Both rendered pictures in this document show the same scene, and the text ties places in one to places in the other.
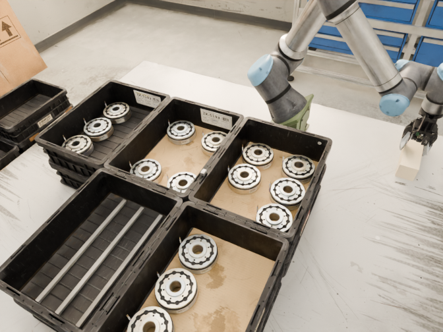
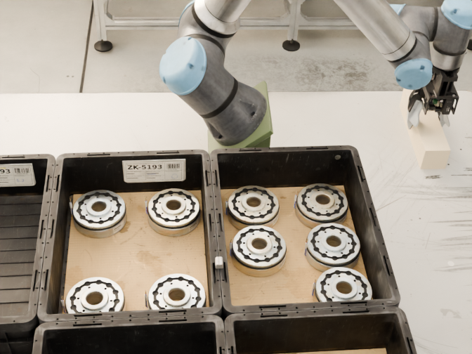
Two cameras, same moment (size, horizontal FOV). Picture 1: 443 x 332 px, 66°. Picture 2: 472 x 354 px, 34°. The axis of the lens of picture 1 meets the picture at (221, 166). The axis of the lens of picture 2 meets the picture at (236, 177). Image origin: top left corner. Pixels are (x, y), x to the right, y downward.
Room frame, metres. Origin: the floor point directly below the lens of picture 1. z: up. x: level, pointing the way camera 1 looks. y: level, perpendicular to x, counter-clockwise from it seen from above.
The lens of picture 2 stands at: (-0.01, 0.54, 1.96)
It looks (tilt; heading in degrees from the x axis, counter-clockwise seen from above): 44 degrees down; 323
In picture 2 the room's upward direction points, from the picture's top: 3 degrees clockwise
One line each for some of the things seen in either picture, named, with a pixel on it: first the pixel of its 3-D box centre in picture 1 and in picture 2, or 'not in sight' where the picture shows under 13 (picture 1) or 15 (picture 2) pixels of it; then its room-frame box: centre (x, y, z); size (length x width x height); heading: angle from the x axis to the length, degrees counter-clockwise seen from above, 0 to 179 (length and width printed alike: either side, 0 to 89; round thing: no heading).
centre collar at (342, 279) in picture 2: (274, 217); (343, 288); (0.55, -0.14, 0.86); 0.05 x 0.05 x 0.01
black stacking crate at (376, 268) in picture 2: (264, 180); (293, 241); (0.68, -0.13, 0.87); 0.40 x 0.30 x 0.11; 150
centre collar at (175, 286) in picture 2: (182, 183); (176, 295); (0.70, 0.12, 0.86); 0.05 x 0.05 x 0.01
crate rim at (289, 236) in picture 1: (264, 169); (296, 224); (0.68, -0.13, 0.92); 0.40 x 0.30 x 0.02; 150
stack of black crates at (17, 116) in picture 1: (39, 132); not in sight; (1.63, 1.08, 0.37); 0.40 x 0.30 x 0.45; 148
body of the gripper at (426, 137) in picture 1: (426, 124); (440, 85); (0.87, -0.70, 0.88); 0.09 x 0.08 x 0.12; 148
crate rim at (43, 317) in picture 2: (178, 141); (132, 230); (0.83, 0.13, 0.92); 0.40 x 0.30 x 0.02; 150
